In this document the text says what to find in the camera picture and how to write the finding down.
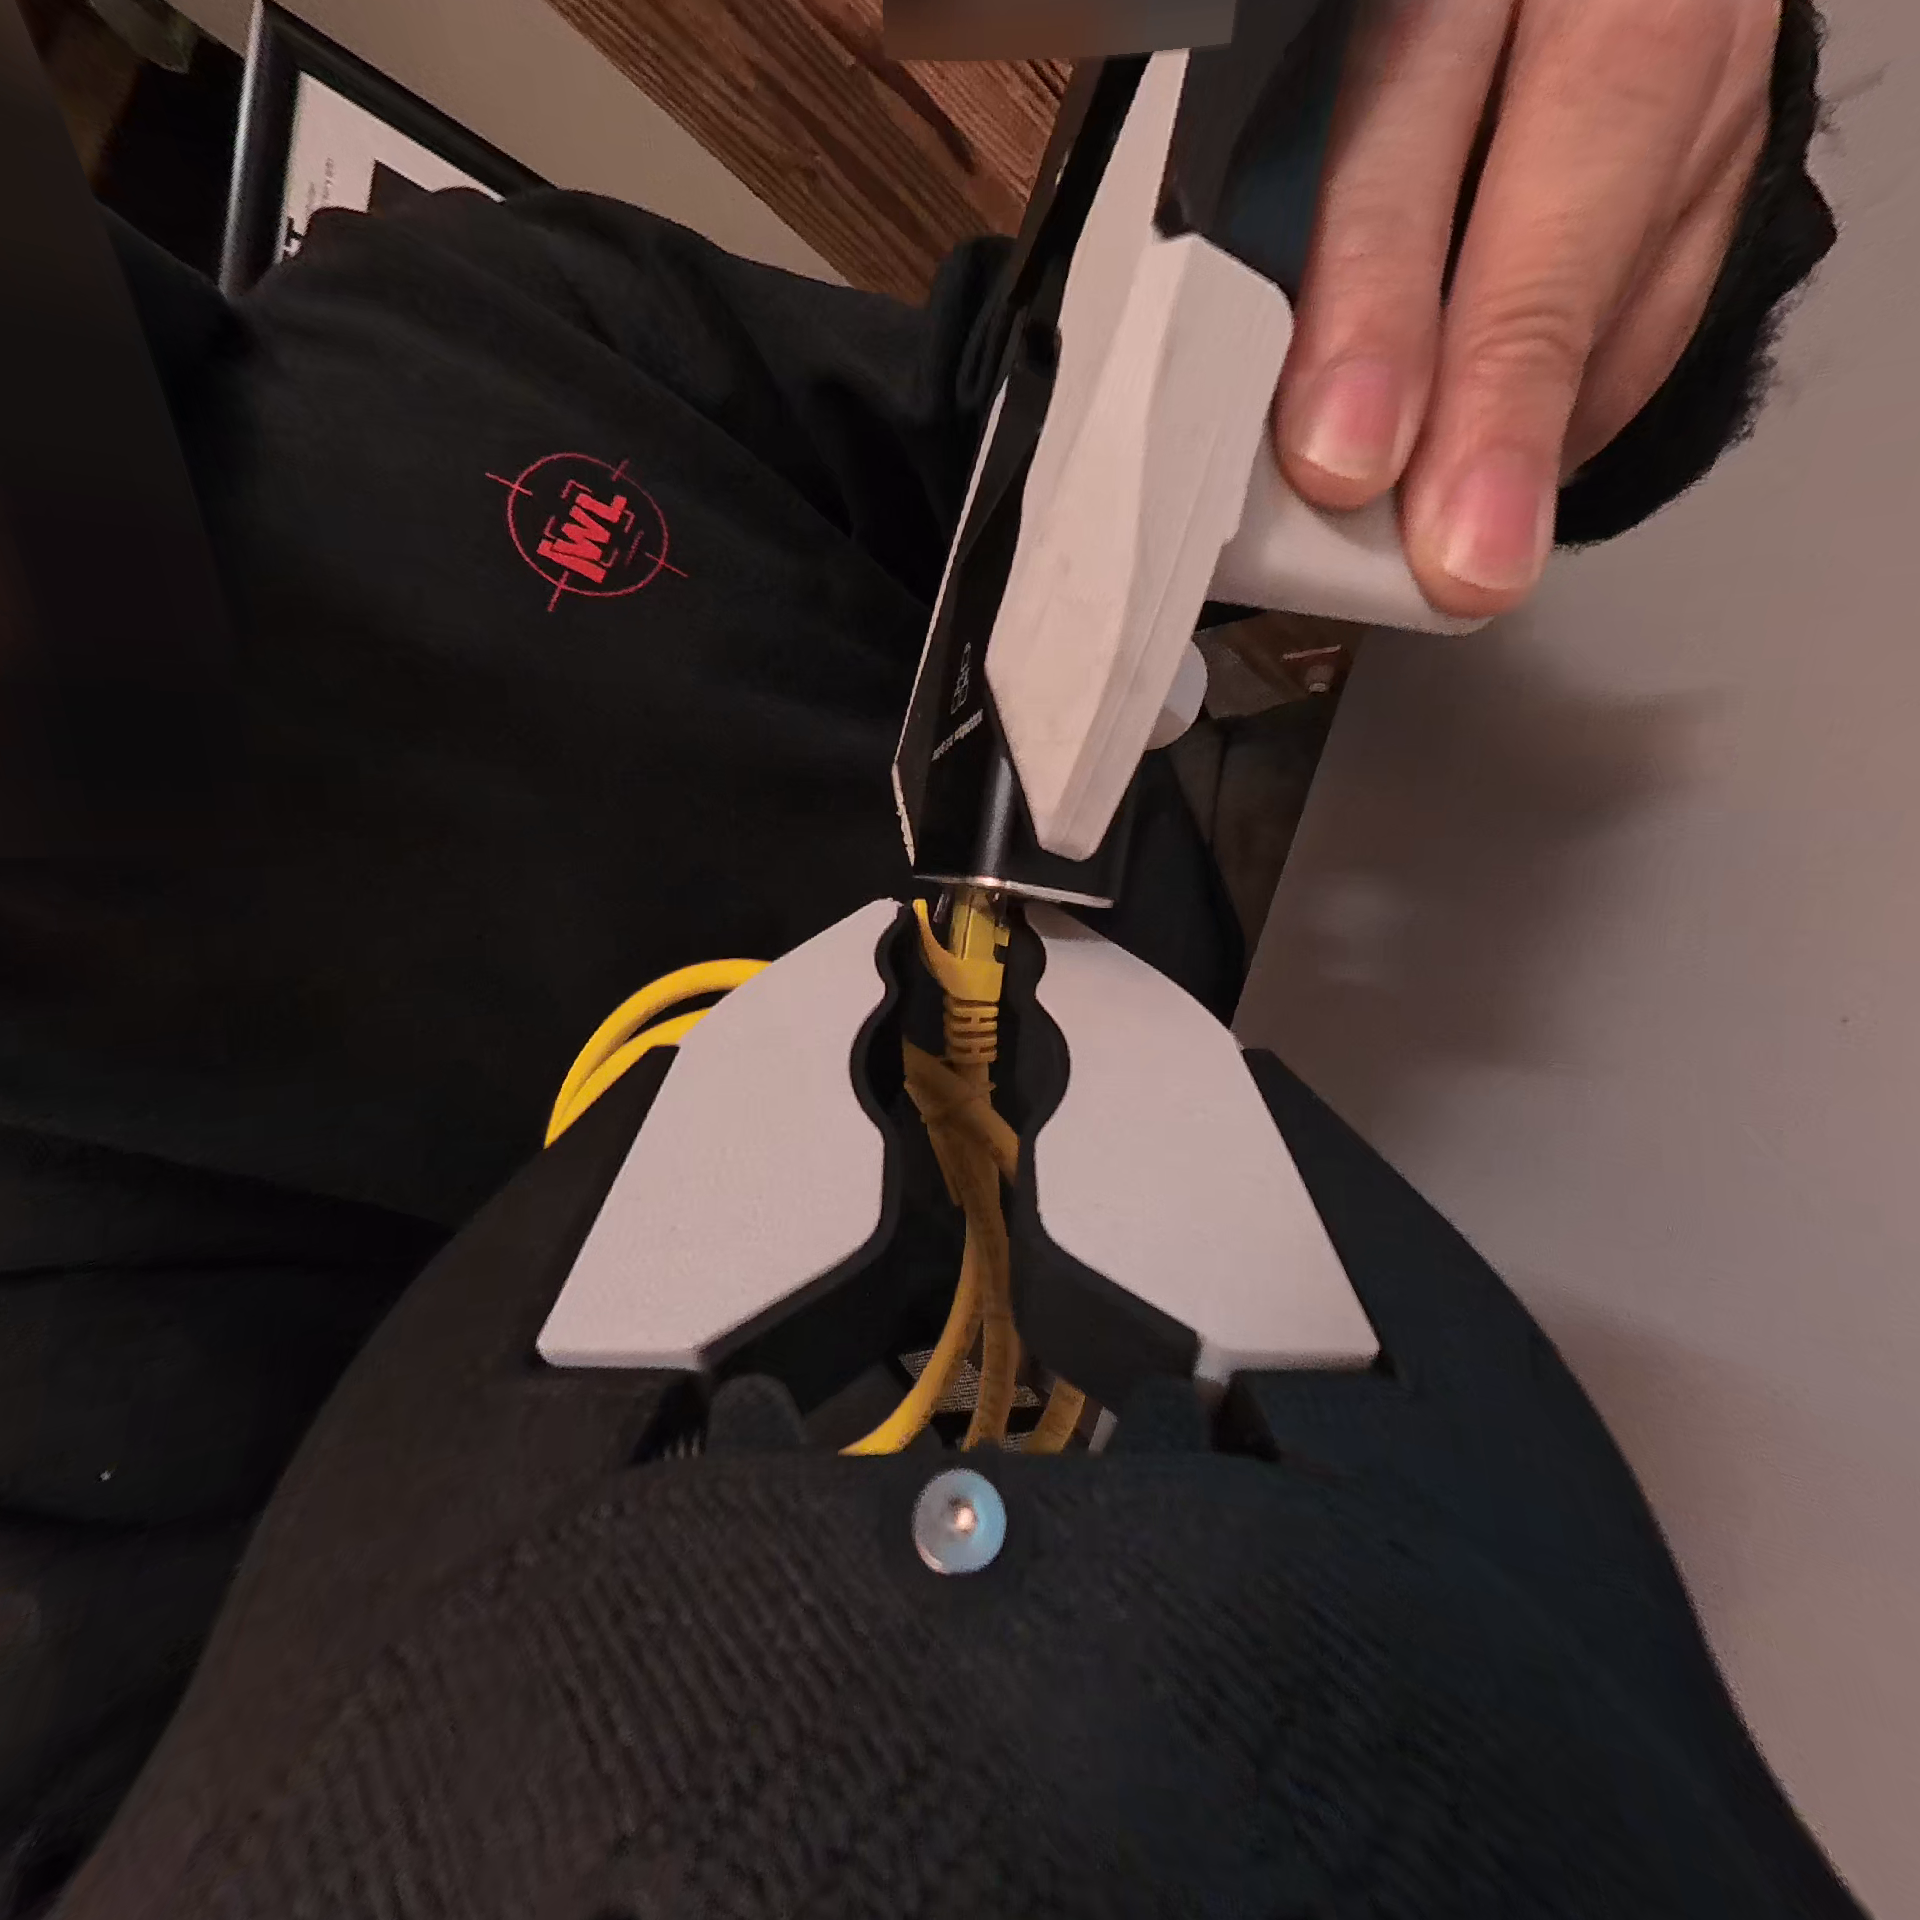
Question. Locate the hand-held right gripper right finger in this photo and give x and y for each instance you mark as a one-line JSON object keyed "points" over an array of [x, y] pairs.
{"points": [[1185, 1184]]}

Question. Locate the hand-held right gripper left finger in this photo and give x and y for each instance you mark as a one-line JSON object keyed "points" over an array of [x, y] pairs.
{"points": [[720, 1184]]}

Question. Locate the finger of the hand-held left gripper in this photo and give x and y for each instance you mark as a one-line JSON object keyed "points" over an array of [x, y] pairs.
{"points": [[1110, 600]]}

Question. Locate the black framed white sign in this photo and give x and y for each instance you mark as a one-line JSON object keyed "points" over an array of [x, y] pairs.
{"points": [[346, 166]]}

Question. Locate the person's left hand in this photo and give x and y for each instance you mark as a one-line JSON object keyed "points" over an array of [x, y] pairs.
{"points": [[1530, 224]]}

